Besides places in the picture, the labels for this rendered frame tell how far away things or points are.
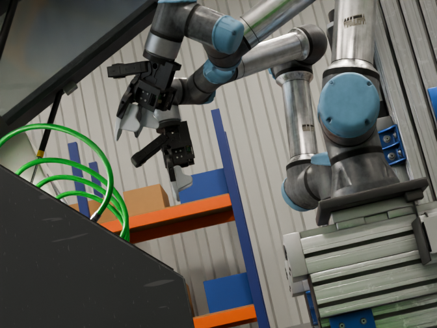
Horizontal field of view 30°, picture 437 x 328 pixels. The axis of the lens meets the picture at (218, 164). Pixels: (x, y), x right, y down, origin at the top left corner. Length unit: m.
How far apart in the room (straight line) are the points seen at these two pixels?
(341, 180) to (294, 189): 0.62
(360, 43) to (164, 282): 0.62
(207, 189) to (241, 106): 1.66
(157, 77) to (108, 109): 7.26
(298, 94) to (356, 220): 0.82
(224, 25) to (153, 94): 0.22
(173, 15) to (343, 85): 0.39
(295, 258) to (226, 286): 5.63
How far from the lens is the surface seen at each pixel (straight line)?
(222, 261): 8.52
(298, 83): 2.46
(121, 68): 1.84
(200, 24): 1.73
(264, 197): 8.63
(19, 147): 2.49
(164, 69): 1.78
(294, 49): 2.33
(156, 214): 7.31
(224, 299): 7.30
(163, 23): 1.76
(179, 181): 2.16
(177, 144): 2.17
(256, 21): 1.85
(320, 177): 2.25
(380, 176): 1.72
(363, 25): 1.69
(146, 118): 1.88
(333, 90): 1.62
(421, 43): 2.02
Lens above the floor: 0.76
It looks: 14 degrees up
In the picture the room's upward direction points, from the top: 12 degrees counter-clockwise
